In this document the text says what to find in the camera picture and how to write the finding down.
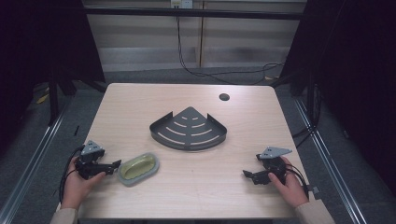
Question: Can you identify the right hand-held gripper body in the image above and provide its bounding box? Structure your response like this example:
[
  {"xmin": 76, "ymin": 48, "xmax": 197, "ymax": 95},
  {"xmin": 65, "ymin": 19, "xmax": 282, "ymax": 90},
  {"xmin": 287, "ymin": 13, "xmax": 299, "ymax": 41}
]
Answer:
[{"xmin": 250, "ymin": 147, "xmax": 293, "ymax": 186}]

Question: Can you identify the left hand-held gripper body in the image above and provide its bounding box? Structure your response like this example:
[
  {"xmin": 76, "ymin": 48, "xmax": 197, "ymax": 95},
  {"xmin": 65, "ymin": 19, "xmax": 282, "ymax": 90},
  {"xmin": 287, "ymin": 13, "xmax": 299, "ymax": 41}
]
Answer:
[{"xmin": 74, "ymin": 140, "xmax": 115, "ymax": 181}]

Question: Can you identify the grey oval soap dish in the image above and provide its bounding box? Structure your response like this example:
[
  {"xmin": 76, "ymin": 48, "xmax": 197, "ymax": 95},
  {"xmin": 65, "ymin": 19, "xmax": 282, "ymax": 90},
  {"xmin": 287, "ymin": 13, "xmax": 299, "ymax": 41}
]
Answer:
[{"xmin": 117, "ymin": 151, "xmax": 161, "ymax": 188}]

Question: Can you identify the dark metal corner shelf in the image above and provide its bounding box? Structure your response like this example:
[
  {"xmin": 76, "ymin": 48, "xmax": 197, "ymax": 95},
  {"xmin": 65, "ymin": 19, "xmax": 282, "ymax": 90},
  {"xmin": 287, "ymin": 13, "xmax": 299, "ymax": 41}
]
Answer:
[{"xmin": 148, "ymin": 106, "xmax": 228, "ymax": 152}]

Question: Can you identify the person's left hand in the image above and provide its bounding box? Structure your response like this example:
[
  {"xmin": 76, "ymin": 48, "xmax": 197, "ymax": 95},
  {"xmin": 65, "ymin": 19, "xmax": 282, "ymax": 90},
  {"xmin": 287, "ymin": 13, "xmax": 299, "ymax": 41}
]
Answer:
[{"xmin": 60, "ymin": 156, "xmax": 106, "ymax": 211}]

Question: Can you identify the person's right hand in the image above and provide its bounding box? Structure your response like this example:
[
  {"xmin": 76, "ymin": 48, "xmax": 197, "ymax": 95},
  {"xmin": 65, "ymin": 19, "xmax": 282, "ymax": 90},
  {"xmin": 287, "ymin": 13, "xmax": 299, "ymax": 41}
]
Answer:
[{"xmin": 268, "ymin": 156, "xmax": 310, "ymax": 209}]

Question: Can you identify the black metal stand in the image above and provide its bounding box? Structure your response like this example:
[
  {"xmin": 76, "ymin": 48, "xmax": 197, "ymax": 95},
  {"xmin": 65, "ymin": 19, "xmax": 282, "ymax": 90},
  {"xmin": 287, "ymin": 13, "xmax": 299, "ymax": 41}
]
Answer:
[{"xmin": 46, "ymin": 71, "xmax": 61, "ymax": 127}]

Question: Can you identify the dark curtain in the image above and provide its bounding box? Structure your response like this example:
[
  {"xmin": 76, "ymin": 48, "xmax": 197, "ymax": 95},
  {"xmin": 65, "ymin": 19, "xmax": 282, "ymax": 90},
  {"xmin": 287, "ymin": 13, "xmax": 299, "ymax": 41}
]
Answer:
[
  {"xmin": 279, "ymin": 0, "xmax": 396, "ymax": 194},
  {"xmin": 0, "ymin": 0, "xmax": 106, "ymax": 157}
]

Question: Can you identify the black horizontal bar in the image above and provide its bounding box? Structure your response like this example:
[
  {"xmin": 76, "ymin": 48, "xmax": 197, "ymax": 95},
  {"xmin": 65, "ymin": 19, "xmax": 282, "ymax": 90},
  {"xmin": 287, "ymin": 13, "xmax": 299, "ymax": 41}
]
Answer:
[{"xmin": 84, "ymin": 7, "xmax": 304, "ymax": 21}]

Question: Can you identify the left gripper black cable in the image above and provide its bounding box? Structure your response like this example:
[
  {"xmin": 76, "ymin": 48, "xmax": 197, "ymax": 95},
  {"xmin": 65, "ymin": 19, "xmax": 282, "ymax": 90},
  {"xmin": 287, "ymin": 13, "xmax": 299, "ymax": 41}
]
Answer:
[{"xmin": 58, "ymin": 145, "xmax": 86, "ymax": 203}]

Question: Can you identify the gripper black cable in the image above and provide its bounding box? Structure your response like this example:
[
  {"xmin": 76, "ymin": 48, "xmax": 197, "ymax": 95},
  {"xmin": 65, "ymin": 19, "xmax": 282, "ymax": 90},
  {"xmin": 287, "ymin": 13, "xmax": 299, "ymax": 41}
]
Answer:
[
  {"xmin": 283, "ymin": 163, "xmax": 310, "ymax": 200},
  {"xmin": 58, "ymin": 145, "xmax": 86, "ymax": 203}
]

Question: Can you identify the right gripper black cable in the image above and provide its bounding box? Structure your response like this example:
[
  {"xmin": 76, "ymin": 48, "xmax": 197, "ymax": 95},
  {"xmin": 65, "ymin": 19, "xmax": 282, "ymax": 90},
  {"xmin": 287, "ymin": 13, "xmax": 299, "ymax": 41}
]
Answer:
[{"xmin": 283, "ymin": 163, "xmax": 310, "ymax": 200}]

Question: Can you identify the aluminium floor rail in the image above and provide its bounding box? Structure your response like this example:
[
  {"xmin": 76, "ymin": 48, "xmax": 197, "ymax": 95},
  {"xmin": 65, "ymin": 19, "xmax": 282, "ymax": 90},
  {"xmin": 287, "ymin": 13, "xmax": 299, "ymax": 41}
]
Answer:
[
  {"xmin": 293, "ymin": 98, "xmax": 372, "ymax": 224},
  {"xmin": 0, "ymin": 102, "xmax": 71, "ymax": 224}
]

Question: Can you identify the black cable on floor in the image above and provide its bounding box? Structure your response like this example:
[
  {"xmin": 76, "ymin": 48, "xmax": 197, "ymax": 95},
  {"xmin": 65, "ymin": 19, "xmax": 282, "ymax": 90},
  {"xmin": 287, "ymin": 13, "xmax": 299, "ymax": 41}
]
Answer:
[{"xmin": 176, "ymin": 16, "xmax": 285, "ymax": 86}]

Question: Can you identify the white wall socket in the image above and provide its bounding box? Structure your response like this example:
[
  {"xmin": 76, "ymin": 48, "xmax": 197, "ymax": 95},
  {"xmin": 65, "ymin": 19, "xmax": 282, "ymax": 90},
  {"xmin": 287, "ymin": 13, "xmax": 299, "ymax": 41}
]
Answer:
[{"xmin": 170, "ymin": 0, "xmax": 194, "ymax": 9}]

